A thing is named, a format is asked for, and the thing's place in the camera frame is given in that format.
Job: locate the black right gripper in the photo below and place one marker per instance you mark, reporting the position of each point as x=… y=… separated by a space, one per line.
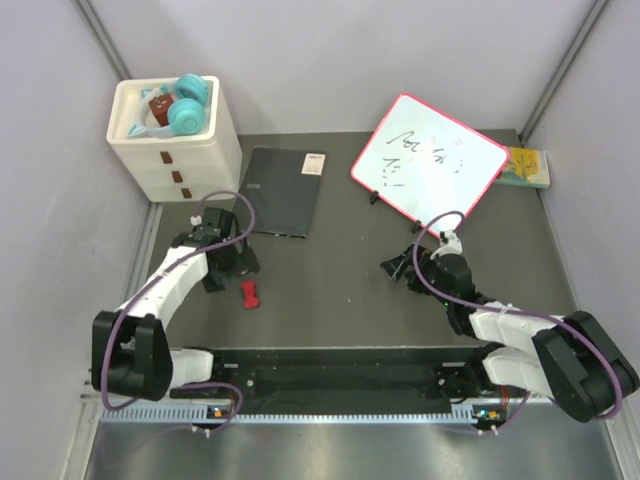
x=395 y=267

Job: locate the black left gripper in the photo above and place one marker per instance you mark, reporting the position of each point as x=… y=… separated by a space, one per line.
x=248 y=263

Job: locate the red whiteboard eraser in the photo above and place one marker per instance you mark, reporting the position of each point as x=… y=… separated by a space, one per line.
x=250 y=295

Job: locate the pink framed whiteboard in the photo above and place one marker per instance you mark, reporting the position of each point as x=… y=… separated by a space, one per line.
x=428 y=165

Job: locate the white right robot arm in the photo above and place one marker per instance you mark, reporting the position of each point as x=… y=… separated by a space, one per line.
x=569 y=359

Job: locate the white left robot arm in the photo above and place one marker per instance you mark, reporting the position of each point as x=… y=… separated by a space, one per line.
x=130 y=353

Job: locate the black notebook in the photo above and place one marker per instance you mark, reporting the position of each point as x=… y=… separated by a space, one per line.
x=282 y=186

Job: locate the white drawer unit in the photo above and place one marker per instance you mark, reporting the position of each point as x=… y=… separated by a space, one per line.
x=181 y=168

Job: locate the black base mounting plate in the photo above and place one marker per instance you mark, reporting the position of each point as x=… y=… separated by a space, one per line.
x=343 y=381

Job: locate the teal cat ear headphones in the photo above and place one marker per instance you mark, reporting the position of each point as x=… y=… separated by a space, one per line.
x=185 y=114

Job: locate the yellow green book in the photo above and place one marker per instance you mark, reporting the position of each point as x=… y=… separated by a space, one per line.
x=525 y=168

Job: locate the brown cube toy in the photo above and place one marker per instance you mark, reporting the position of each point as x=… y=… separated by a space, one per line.
x=159 y=108

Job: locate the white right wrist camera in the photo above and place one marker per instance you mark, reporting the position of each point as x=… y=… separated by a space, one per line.
x=449 y=244

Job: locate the grey slotted cable duct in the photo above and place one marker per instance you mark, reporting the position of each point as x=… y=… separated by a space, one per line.
x=205 y=414

